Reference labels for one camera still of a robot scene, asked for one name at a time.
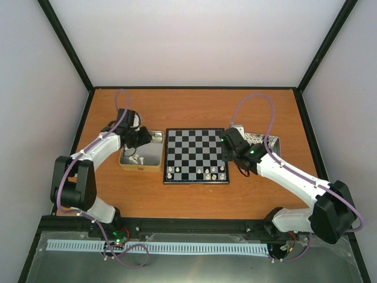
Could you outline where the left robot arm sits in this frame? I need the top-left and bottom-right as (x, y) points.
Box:
(50, 108), (152, 238)

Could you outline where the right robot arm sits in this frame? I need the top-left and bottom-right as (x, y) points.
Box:
(220, 127), (358, 244)

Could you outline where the tan tray of white pieces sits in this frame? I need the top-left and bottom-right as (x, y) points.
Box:
(119, 131), (166, 172)

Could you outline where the clear tray of black pieces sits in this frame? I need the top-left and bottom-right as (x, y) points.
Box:
(244, 133), (281, 157)

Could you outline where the green lit circuit board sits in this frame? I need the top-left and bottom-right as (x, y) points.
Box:
(113, 227), (130, 246)

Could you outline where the black and white chessboard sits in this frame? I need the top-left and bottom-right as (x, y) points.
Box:
(163, 128), (230, 185)

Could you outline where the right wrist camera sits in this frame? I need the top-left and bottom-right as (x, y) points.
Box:
(232, 125), (245, 138)

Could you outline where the black aluminium frame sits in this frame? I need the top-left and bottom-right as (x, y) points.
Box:
(18, 1), (358, 282)

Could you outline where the light blue cable duct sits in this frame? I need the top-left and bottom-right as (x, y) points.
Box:
(46, 239), (269, 257)

